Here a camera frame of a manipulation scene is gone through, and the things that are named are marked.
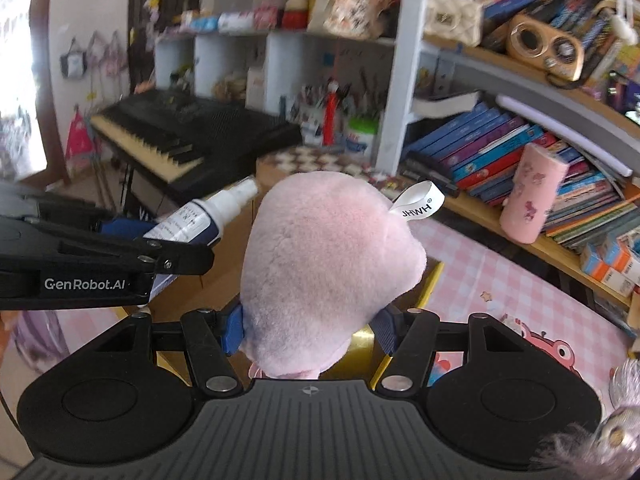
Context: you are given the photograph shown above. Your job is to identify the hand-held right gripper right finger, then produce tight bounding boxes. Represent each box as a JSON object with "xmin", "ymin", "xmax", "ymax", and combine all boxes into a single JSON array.
[{"xmin": 374, "ymin": 306, "xmax": 533, "ymax": 395}]

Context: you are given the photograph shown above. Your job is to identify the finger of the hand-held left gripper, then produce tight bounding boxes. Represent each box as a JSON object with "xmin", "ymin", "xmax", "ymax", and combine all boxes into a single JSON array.
[
  {"xmin": 0, "ymin": 186, "xmax": 152, "ymax": 242},
  {"xmin": 59, "ymin": 232, "xmax": 216, "ymax": 281}
]

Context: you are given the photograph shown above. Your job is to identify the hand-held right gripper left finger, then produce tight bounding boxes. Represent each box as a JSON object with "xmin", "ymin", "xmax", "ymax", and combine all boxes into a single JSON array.
[{"xmin": 90, "ymin": 305, "xmax": 247, "ymax": 395}]

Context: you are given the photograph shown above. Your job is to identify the yellow cardboard box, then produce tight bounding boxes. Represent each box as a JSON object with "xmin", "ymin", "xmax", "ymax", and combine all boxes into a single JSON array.
[{"xmin": 117, "ymin": 160, "xmax": 446, "ymax": 391}]

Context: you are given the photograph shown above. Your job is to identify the white spray bottle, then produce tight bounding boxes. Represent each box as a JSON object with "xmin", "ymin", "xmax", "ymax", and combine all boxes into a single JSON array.
[{"xmin": 142, "ymin": 176, "xmax": 260, "ymax": 306}]

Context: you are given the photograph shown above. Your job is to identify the pink plush toy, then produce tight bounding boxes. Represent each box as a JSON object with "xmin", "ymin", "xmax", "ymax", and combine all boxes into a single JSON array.
[{"xmin": 240, "ymin": 171, "xmax": 446, "ymax": 382}]

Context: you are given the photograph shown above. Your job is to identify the pink printed desktop cloth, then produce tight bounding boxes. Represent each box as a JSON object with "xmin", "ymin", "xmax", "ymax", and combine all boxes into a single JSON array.
[{"xmin": 50, "ymin": 217, "xmax": 640, "ymax": 411}]

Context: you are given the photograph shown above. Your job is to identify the purple blurry cloth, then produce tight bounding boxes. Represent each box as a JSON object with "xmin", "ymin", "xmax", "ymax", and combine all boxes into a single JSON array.
[{"xmin": 10, "ymin": 310, "xmax": 69, "ymax": 374}]

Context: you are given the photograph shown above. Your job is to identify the pink hanging dress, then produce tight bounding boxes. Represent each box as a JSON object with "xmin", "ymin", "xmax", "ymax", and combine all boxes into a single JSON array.
[{"xmin": 65, "ymin": 107, "xmax": 101, "ymax": 176}]

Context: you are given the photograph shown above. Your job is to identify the black electronic keyboard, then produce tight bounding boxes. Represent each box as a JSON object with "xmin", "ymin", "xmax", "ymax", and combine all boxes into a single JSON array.
[{"xmin": 90, "ymin": 91, "xmax": 304, "ymax": 206}]

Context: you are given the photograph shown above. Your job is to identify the white hanging bag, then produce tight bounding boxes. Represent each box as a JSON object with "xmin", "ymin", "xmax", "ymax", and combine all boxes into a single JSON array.
[{"xmin": 60, "ymin": 40, "xmax": 90, "ymax": 80}]

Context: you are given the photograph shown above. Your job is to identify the pink hanging bag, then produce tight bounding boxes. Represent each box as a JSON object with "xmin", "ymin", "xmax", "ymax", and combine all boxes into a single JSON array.
[{"xmin": 92, "ymin": 32, "xmax": 129, "ymax": 79}]

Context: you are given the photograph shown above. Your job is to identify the checkered wooden box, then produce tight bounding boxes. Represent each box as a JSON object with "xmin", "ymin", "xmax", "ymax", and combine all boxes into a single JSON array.
[{"xmin": 259, "ymin": 144, "xmax": 402, "ymax": 192}]

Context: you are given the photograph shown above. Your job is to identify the white carton red label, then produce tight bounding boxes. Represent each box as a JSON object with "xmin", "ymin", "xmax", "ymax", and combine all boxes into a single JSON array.
[{"xmin": 246, "ymin": 67, "xmax": 266, "ymax": 111}]

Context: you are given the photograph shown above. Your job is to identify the white jar blue label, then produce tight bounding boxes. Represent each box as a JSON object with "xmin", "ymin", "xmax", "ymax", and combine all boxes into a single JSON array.
[{"xmin": 346, "ymin": 117, "xmax": 379, "ymax": 161}]

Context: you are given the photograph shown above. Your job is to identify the pink cylindrical cup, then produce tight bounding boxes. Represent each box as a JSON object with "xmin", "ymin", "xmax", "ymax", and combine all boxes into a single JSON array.
[{"xmin": 499, "ymin": 142, "xmax": 571, "ymax": 245}]

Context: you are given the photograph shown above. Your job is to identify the cup of pens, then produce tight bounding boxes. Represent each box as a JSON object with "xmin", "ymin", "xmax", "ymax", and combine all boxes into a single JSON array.
[{"xmin": 299, "ymin": 85, "xmax": 326, "ymax": 147}]

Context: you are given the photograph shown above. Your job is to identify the dark wooden door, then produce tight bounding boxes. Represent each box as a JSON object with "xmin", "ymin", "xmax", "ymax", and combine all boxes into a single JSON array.
[{"xmin": 127, "ymin": 0, "xmax": 204, "ymax": 97}]

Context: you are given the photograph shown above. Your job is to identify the white side shelf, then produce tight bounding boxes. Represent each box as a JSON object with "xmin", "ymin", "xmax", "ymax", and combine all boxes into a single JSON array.
[{"xmin": 152, "ymin": 29, "xmax": 401, "ymax": 128}]

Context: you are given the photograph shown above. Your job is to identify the assorted small packets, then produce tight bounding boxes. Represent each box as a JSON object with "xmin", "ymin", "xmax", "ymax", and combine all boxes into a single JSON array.
[{"xmin": 180, "ymin": 7, "xmax": 281, "ymax": 34}]

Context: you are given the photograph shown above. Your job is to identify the purple fluffy charm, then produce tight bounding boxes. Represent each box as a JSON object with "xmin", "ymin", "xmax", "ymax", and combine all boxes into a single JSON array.
[{"xmin": 534, "ymin": 357, "xmax": 640, "ymax": 480}]

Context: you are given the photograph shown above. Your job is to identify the white bookshelf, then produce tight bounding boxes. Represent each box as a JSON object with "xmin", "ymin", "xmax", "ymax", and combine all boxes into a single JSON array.
[{"xmin": 375, "ymin": 0, "xmax": 640, "ymax": 311}]

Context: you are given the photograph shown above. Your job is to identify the red white doll jar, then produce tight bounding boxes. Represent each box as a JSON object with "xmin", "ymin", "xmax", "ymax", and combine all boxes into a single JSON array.
[{"xmin": 281, "ymin": 0, "xmax": 309, "ymax": 30}]

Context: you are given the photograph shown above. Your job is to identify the white quilted handbag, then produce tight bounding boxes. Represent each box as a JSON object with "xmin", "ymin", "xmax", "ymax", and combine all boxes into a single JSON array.
[{"xmin": 424, "ymin": 0, "xmax": 485, "ymax": 48}]

